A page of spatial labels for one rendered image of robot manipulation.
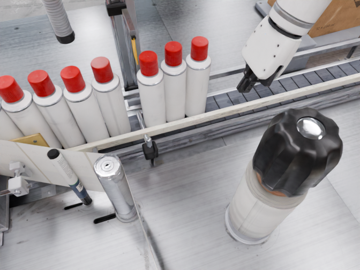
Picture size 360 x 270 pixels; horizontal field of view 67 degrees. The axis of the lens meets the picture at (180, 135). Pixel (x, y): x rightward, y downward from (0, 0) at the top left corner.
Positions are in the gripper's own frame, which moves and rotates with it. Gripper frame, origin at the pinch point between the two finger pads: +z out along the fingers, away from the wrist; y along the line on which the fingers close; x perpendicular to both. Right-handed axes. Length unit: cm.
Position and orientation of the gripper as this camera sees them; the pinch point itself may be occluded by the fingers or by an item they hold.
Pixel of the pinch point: (246, 84)
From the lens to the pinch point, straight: 67.4
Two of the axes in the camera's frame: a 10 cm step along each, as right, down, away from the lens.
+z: -3.3, 6.2, 7.1
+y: 3.3, 7.8, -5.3
